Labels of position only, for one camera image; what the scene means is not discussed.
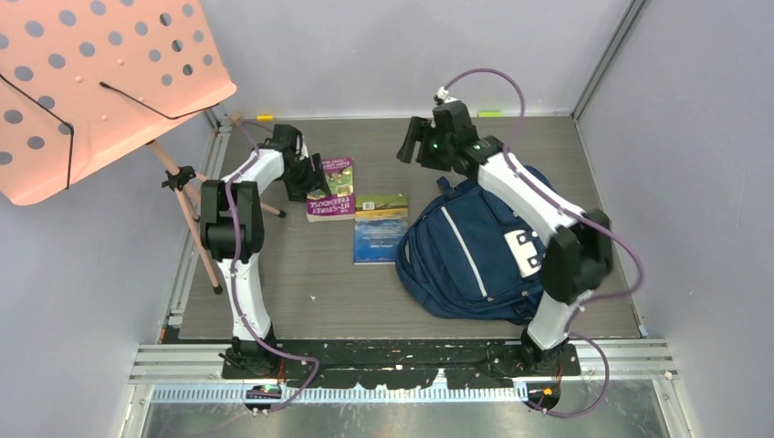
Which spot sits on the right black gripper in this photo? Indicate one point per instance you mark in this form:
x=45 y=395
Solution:
x=420 y=130

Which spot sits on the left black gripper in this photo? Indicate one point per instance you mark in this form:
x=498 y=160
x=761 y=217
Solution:
x=317 y=180

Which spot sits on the blue Animal Farm book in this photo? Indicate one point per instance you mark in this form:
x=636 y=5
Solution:
x=380 y=222

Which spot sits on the navy blue student backpack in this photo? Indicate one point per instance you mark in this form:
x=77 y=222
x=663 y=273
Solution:
x=470 y=256

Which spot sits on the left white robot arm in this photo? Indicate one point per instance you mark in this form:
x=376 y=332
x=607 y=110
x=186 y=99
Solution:
x=232 y=230

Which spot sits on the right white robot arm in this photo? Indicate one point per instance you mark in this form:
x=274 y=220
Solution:
x=578 y=248

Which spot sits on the purple spine book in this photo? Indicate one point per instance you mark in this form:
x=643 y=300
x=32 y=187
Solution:
x=339 y=203

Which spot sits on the green tape marker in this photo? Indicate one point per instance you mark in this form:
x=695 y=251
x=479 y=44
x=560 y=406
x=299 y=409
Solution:
x=490 y=114

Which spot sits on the pink perforated music stand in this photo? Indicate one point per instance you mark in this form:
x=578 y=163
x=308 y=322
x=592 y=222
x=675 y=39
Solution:
x=85 y=83

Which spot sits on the black mounting base plate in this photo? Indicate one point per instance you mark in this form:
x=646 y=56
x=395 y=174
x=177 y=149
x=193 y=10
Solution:
x=394 y=363

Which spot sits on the aluminium frame rail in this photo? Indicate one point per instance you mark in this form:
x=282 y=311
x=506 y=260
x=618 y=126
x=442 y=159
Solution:
x=179 y=373

